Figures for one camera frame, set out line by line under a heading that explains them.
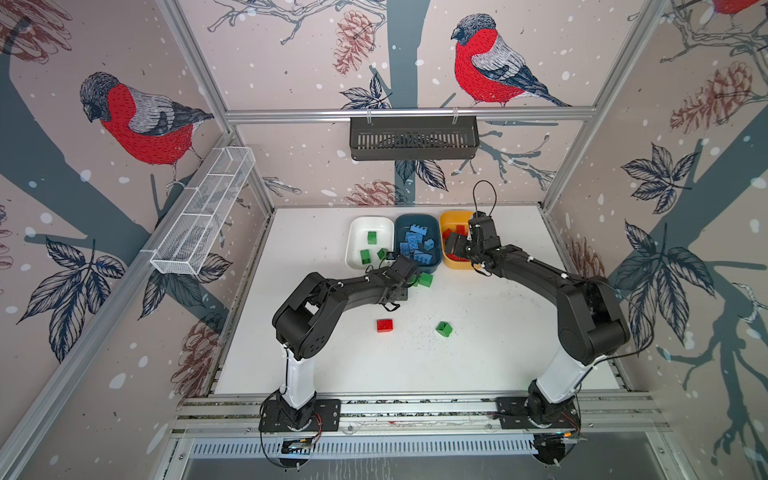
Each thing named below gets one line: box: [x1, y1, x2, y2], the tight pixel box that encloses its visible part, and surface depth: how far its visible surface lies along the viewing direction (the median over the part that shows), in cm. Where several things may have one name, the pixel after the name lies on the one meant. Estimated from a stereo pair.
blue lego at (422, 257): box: [413, 250, 432, 265], surface depth 105 cm
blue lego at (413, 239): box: [406, 231, 423, 250], surface depth 109 cm
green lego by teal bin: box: [418, 272, 433, 288], surface depth 100 cm
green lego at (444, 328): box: [435, 321, 453, 337], surface depth 89 cm
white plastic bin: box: [345, 216, 395, 270], surface depth 112 cm
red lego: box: [377, 319, 393, 333], surface depth 90 cm
